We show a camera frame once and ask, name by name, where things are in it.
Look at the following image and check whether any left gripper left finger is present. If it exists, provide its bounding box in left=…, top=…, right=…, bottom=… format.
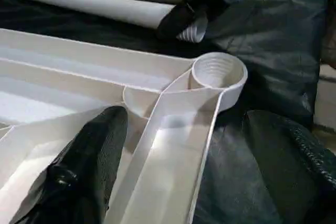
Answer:
left=15, top=105, right=129, bottom=224

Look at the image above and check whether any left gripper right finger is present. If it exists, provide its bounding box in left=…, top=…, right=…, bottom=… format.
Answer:
left=243, top=110, right=336, bottom=224

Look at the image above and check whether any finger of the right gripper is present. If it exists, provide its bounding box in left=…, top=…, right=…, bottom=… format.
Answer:
left=156, top=3, right=208, bottom=40

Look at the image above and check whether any white plastic table top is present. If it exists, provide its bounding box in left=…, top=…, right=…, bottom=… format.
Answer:
left=0, top=27, right=249, bottom=224

